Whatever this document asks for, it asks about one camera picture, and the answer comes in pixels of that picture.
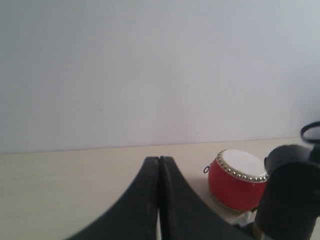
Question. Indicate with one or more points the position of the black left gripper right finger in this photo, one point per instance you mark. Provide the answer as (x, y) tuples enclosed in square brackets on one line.
[(182, 213)]

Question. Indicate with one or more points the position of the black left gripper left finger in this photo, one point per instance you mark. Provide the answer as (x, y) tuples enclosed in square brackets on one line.
[(134, 215)]

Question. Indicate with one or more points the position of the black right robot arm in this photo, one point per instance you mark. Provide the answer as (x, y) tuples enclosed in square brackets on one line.
[(290, 204)]

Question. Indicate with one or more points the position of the red small drum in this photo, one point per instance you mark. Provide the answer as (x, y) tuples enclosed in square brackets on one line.
[(236, 179)]

